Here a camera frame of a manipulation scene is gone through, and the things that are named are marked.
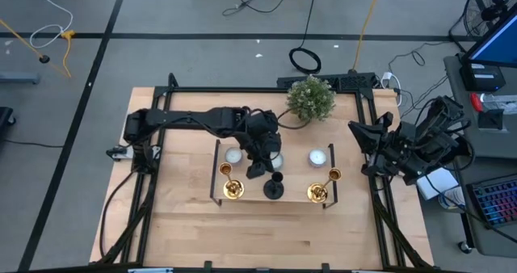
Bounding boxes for coiled black floor cable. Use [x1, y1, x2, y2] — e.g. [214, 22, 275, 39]
[288, 0, 323, 75]

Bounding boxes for black perforated box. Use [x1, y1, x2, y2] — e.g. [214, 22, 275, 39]
[276, 71, 380, 91]

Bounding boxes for black floor fan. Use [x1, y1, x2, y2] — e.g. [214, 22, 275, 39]
[461, 0, 517, 40]

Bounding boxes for yellow plug cord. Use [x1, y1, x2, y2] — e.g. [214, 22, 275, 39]
[59, 29, 77, 79]

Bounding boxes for black candlestick holder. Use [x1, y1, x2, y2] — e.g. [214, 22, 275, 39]
[263, 171, 285, 200]

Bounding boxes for grey desk foot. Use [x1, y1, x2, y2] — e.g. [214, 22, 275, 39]
[0, 73, 41, 84]

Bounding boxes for black desk holder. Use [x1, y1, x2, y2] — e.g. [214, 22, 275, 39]
[478, 109, 505, 131]

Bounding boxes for wooden riser shelf black legs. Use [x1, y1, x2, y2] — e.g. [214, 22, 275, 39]
[208, 138, 339, 210]

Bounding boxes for clear plastic bag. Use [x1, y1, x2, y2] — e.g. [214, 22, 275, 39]
[482, 93, 517, 116]

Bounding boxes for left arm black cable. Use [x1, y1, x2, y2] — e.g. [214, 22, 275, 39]
[99, 168, 141, 260]

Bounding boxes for yellow hanging cable black ball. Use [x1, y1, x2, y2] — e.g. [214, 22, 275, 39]
[0, 18, 69, 77]

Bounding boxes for white flat box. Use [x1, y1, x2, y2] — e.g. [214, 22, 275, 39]
[415, 167, 460, 201]

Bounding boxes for gold candlestick holder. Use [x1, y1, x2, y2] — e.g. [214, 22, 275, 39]
[218, 162, 246, 200]
[306, 167, 343, 204]

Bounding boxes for dark grey desk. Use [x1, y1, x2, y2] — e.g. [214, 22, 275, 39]
[454, 155, 517, 258]

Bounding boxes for RGB backlit keyboard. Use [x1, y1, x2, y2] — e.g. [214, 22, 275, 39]
[467, 174, 517, 230]

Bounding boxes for white floor cable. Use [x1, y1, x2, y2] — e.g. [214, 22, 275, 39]
[28, 0, 74, 50]

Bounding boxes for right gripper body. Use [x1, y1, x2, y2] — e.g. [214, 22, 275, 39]
[369, 111, 430, 186]

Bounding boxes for grey side cart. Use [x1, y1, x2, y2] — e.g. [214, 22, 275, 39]
[443, 53, 517, 160]

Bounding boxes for purple patterned candle tin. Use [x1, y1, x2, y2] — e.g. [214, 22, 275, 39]
[224, 146, 244, 166]

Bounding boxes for potted green artificial plant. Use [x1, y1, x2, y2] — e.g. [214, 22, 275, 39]
[284, 74, 338, 123]

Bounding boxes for yellow power cord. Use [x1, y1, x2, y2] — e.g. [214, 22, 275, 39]
[352, 0, 384, 74]

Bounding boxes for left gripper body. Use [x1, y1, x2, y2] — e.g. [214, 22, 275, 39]
[237, 109, 284, 164]

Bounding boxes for thin black floor cable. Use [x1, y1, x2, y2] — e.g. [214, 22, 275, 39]
[0, 138, 65, 149]

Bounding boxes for white power adapter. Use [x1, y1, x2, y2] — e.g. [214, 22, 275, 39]
[380, 70, 404, 107]

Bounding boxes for red leaf candle tin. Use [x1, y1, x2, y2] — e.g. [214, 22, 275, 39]
[308, 148, 328, 168]

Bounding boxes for black camera cable loop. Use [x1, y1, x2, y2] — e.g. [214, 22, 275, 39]
[276, 107, 312, 131]

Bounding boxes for small black printer box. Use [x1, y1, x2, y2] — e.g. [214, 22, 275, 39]
[459, 61, 506, 93]

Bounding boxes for red handled tool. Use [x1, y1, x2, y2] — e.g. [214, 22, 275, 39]
[469, 92, 485, 114]

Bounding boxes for computer monitor blue screen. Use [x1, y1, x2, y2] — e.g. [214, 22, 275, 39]
[461, 4, 517, 69]

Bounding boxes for blue floral candle tin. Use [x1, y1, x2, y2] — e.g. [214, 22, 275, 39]
[269, 150, 285, 171]

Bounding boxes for black caster base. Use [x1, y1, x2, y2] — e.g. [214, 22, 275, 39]
[0, 106, 17, 129]

